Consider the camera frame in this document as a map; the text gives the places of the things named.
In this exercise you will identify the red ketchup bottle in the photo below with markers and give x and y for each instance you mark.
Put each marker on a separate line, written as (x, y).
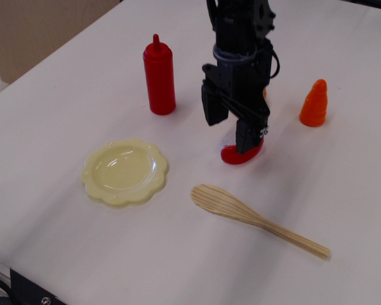
(158, 65)

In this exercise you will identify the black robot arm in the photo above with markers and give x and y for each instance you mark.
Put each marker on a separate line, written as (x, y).
(242, 26)

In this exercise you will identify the pale yellow scalloped plate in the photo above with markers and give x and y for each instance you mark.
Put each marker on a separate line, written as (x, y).
(124, 172)

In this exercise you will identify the brown cardboard box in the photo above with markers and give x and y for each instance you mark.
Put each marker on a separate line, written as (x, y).
(30, 31)

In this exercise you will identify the orange toy carrot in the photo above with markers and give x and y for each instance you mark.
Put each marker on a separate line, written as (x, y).
(314, 109)

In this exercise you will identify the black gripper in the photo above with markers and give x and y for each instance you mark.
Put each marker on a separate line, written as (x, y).
(235, 84)

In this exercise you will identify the black corner bracket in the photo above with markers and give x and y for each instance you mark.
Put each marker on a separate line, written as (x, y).
(28, 292)

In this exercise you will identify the wooden spatula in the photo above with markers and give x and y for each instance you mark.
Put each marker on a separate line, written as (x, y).
(217, 201)

